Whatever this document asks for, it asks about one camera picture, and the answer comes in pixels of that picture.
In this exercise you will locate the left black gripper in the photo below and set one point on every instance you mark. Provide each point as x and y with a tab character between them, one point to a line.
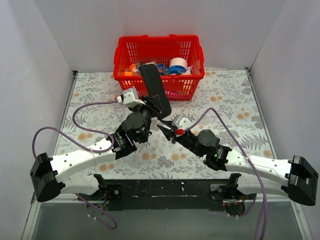
152	104

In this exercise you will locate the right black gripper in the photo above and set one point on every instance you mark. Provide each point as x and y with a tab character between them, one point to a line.
175	133

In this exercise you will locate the black zippered tool case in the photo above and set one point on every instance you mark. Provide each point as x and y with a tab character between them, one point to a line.
154	85

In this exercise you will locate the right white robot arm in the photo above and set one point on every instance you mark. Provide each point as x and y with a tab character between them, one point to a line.
294	178

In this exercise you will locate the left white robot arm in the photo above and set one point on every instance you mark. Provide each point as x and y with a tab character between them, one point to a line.
53	175

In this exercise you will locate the colourful packaged item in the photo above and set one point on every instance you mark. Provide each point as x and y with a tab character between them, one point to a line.
162	69

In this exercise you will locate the orange small box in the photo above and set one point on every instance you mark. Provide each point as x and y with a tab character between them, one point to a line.
127	72

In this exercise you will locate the red plastic shopping basket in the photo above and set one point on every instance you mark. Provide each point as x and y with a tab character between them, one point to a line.
134	50

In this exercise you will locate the white tape roll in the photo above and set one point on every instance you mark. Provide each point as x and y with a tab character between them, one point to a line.
177	66

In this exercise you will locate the floral patterned table mat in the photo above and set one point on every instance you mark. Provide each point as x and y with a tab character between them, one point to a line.
223	102

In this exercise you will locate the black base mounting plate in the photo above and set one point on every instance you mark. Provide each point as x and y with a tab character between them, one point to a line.
172	194

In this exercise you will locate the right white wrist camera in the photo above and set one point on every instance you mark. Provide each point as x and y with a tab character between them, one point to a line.
180	123

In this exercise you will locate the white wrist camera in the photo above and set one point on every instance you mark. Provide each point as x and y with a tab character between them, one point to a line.
130	98
180	123

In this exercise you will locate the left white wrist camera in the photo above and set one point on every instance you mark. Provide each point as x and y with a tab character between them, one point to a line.
130	98

